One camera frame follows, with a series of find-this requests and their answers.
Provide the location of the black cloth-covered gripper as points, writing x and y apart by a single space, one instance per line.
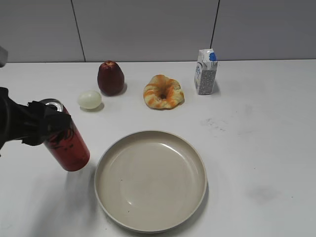
44 119

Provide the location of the red cola can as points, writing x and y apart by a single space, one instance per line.
69 149

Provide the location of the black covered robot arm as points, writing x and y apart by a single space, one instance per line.
11 118

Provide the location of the beige round plate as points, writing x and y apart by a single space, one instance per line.
150 181

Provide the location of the white egg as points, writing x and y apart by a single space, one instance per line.
89 99

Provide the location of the dark red apple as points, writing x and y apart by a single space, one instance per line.
110 78

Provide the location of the orange glazed bread pastry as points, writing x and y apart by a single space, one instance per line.
163 93

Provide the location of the small white milk carton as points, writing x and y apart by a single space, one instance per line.
206 69

